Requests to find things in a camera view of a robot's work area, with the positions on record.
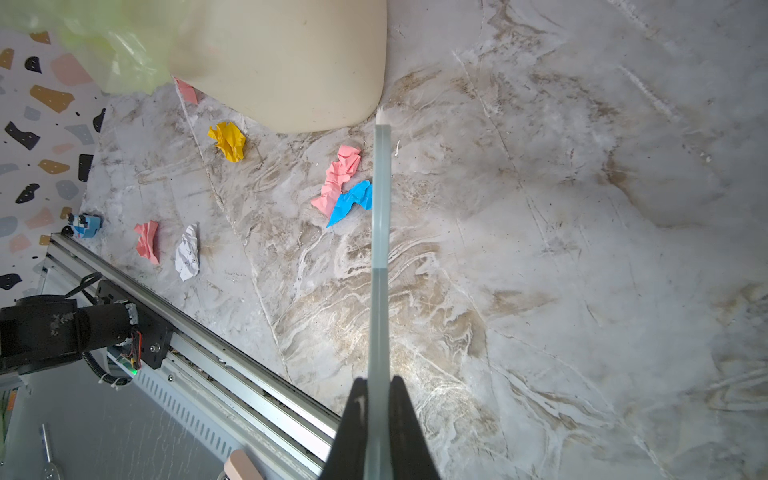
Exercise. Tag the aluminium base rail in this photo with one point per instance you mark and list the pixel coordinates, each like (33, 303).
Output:
(230, 403)

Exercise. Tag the pink paper scrap near left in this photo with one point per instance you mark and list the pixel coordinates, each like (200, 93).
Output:
(146, 241)

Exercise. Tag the cream trash bin yellow bag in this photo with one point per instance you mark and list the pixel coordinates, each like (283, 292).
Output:
(293, 66)

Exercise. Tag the teal hand brush white bristles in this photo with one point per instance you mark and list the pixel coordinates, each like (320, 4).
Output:
(378, 460)

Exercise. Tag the yellow paper scrap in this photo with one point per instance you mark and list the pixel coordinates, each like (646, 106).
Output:
(229, 140)

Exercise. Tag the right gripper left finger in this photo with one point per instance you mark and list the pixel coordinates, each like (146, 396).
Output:
(346, 460)

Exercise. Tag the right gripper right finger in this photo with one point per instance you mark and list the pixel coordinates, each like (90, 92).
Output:
(410, 456)

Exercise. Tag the pink paper scrap far left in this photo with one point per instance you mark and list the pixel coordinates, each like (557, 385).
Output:
(187, 92)

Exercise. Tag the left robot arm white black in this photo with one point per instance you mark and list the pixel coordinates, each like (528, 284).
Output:
(98, 322)

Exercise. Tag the blue paper scrap centre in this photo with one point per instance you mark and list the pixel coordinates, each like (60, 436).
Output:
(361, 194)

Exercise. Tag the pink paper scrap centre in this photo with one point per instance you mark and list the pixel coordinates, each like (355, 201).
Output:
(337, 174)

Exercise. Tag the pink paper scrap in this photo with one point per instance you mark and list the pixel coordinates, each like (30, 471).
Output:
(337, 174)
(187, 92)
(146, 241)

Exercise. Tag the white paper scrap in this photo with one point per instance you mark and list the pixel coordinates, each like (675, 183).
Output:
(187, 254)

